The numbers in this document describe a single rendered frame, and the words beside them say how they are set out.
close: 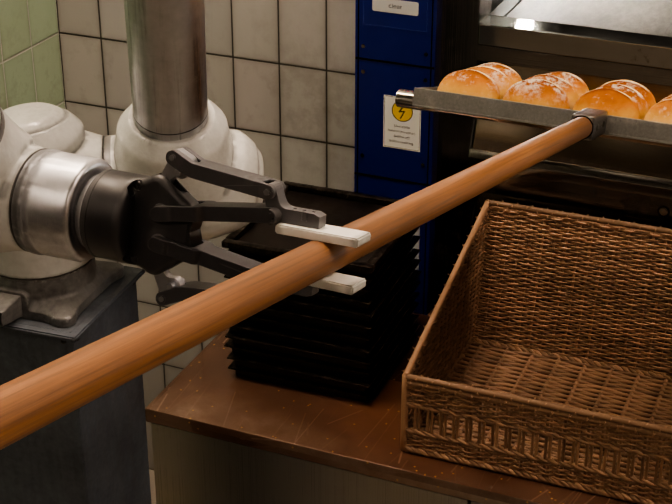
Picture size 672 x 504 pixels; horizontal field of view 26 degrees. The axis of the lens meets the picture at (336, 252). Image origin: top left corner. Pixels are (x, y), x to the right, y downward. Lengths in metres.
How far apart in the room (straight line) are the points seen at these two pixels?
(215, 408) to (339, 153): 0.59
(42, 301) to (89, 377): 1.24
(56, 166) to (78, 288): 0.86
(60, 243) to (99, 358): 0.39
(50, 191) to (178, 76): 0.68
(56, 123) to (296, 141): 0.98
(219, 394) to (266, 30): 0.71
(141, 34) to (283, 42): 1.02
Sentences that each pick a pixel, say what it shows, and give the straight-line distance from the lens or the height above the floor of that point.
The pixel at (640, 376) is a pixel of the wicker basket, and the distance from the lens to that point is 2.74.
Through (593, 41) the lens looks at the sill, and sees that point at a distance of 2.63.
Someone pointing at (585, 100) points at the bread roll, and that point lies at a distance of 2.16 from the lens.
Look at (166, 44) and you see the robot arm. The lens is 1.84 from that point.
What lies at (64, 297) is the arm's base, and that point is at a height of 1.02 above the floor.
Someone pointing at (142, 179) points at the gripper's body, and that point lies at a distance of 1.20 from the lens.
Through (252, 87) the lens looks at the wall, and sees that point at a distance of 2.90.
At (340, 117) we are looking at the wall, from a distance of 2.84.
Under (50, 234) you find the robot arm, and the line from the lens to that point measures 1.22.
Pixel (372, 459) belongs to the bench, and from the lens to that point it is 2.48.
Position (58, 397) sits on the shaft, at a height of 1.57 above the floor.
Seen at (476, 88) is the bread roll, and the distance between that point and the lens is 2.19.
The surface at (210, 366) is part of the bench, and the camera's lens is 2.74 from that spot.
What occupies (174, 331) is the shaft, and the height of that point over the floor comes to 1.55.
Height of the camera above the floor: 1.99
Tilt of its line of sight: 27 degrees down
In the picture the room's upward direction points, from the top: straight up
